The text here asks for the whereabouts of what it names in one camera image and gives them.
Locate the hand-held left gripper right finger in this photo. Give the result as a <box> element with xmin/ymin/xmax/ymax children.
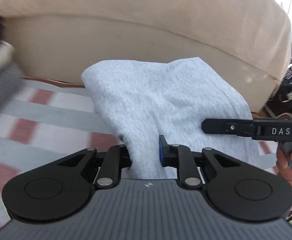
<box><xmin>159</xmin><ymin>135</ymin><xmax>242</xmax><ymax>190</ymax></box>

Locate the person's right hand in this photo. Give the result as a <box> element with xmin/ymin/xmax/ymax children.
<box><xmin>276</xmin><ymin>144</ymin><xmax>292</xmax><ymax>197</ymax></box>

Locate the checkered floor mat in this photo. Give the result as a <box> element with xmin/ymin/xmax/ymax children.
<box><xmin>0</xmin><ymin>76</ymin><xmax>279</xmax><ymax>233</ymax></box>

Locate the light grey t-shirt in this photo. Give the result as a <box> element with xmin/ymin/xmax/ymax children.
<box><xmin>81</xmin><ymin>57</ymin><xmax>260</xmax><ymax>179</ymax></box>

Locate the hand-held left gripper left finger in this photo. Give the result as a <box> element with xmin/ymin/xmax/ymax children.
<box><xmin>58</xmin><ymin>144</ymin><xmax>132</xmax><ymax>189</ymax></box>

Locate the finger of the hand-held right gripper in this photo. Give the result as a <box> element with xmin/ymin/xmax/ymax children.
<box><xmin>201</xmin><ymin>119</ymin><xmax>255</xmax><ymax>137</ymax></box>

